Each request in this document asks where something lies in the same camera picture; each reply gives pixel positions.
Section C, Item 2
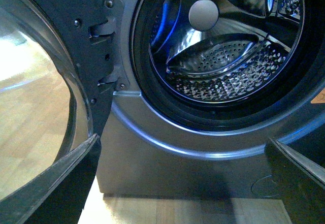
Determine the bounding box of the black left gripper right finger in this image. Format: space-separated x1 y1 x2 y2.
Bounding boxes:
265 139 324 223

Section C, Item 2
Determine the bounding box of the orange warning sticker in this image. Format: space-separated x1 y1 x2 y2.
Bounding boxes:
311 88 325 104

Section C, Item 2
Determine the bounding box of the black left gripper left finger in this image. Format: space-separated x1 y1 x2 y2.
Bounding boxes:
1 134 101 223

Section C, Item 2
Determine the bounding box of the grey front-load washing machine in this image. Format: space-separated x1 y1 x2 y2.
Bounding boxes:
97 0 324 199

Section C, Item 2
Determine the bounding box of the washing machine glass door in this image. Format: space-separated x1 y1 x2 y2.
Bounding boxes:
1 0 115 199

